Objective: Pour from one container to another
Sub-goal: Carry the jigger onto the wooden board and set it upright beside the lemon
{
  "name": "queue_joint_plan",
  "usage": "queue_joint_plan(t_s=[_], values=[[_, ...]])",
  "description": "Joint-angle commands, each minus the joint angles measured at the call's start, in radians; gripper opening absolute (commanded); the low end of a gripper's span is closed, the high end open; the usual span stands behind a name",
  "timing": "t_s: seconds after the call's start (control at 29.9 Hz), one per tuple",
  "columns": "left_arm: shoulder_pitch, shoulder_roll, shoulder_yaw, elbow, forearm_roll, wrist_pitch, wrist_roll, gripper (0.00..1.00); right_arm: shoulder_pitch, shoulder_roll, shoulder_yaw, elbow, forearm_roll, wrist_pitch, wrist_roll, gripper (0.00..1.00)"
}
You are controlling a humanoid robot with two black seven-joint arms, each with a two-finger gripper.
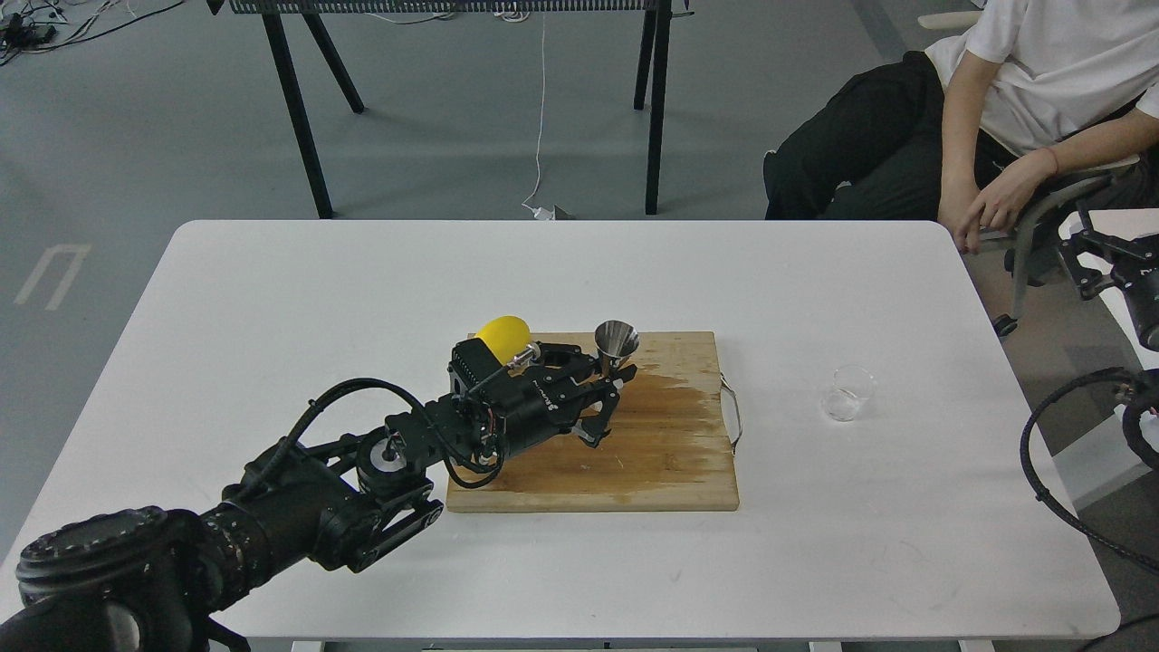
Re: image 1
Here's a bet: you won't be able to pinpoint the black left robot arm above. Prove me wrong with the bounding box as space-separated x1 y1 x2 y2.
3 338 637 651

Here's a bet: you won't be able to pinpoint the seated person white shirt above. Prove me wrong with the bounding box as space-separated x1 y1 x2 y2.
764 1 1158 252

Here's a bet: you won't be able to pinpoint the white power cable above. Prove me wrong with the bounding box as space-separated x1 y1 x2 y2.
522 10 574 221

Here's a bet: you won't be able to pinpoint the yellow lemon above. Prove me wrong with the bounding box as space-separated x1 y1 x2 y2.
474 315 532 364

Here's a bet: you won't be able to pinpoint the clear glass measuring cup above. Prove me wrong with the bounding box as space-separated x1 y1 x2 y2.
819 364 877 424

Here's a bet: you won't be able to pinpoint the grey office chair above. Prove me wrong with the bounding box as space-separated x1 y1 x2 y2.
916 9 1159 338

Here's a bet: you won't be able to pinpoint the steel double jigger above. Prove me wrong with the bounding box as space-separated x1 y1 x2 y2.
593 321 640 378

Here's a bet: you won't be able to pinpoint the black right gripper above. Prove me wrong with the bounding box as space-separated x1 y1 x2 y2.
1058 206 1158 352

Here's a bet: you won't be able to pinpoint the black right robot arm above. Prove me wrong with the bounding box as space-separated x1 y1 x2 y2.
1019 207 1158 574

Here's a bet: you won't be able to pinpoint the white side table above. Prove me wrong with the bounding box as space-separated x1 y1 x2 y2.
1054 208 1158 510

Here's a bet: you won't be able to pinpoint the black floor cables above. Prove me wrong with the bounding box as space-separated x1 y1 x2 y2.
0 0 187 64

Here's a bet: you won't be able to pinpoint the wooden cutting board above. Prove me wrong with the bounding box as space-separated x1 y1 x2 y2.
446 331 739 514

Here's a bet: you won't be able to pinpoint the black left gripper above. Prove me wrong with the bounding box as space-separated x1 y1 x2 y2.
449 342 637 457

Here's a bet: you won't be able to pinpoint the black metal frame table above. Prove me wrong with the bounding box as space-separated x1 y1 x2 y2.
207 1 690 219

